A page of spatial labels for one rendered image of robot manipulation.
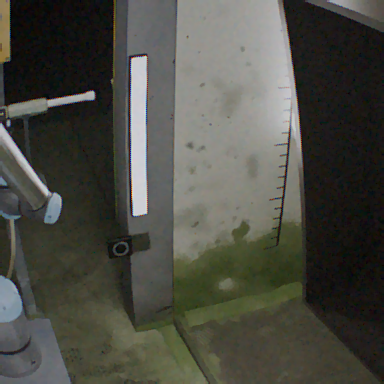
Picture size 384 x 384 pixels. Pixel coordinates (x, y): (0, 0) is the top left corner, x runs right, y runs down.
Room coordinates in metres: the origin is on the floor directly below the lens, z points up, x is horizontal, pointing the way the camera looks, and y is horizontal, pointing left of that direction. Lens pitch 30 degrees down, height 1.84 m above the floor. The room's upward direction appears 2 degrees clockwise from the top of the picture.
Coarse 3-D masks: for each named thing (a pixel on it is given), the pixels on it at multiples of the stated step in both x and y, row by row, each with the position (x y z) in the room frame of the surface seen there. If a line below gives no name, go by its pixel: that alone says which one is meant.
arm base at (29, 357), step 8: (32, 344) 1.04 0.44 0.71; (0, 352) 0.96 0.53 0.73; (8, 352) 0.96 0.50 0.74; (16, 352) 0.98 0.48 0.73; (24, 352) 0.99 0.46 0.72; (32, 352) 1.02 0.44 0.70; (40, 352) 1.05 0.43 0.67; (0, 360) 0.96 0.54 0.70; (8, 360) 0.96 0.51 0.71; (16, 360) 0.97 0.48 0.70; (24, 360) 0.98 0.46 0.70; (32, 360) 1.01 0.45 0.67; (40, 360) 1.02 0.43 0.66; (0, 368) 0.95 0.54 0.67; (8, 368) 0.95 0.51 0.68; (16, 368) 0.95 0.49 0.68; (24, 368) 0.97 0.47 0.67; (32, 368) 0.98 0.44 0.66; (8, 376) 0.94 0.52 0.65; (16, 376) 0.95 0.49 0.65; (24, 376) 0.96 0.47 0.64
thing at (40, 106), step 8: (72, 96) 1.83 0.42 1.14; (80, 96) 1.83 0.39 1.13; (88, 96) 1.84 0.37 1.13; (16, 104) 1.76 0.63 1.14; (24, 104) 1.75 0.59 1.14; (32, 104) 1.75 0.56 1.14; (40, 104) 1.76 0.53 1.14; (48, 104) 1.78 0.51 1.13; (56, 104) 1.80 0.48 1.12; (8, 112) 1.72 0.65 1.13; (16, 112) 1.73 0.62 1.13; (24, 112) 1.74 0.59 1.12; (32, 112) 1.75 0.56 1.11; (40, 112) 1.77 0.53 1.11
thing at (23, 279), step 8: (0, 72) 1.87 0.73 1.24; (0, 80) 1.87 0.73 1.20; (0, 88) 1.87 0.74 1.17; (0, 96) 1.87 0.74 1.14; (0, 104) 1.87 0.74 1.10; (8, 224) 1.86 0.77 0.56; (16, 224) 1.87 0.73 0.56; (8, 232) 1.86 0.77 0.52; (16, 232) 1.87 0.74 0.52; (16, 240) 1.87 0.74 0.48; (16, 248) 1.87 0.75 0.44; (16, 256) 1.86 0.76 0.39; (16, 264) 1.86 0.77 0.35; (24, 264) 1.88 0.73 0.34; (16, 272) 1.86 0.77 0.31; (24, 272) 1.87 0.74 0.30; (24, 280) 1.87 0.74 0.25; (24, 288) 1.86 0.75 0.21; (24, 296) 1.86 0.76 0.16; (32, 296) 1.88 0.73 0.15; (24, 304) 1.86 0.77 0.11; (32, 304) 1.87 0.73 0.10; (32, 312) 1.87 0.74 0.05
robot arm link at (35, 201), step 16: (0, 128) 1.18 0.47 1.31; (0, 144) 1.18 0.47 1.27; (0, 160) 1.19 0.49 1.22; (16, 160) 1.24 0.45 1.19; (16, 176) 1.24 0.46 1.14; (32, 176) 1.30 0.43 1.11; (16, 192) 1.28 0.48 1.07; (32, 192) 1.30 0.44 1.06; (48, 192) 1.38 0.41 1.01; (32, 208) 1.33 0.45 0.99; (48, 208) 1.35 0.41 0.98
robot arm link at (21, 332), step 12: (0, 276) 1.10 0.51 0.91; (0, 288) 1.05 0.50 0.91; (12, 288) 1.06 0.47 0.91; (0, 300) 1.00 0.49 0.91; (12, 300) 1.02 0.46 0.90; (0, 312) 0.97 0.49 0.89; (12, 312) 1.00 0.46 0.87; (0, 324) 0.97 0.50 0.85; (12, 324) 0.99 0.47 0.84; (24, 324) 1.03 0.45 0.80; (0, 336) 0.96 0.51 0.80; (12, 336) 0.98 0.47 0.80; (24, 336) 1.01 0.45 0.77; (0, 348) 0.96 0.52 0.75; (12, 348) 0.97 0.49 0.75
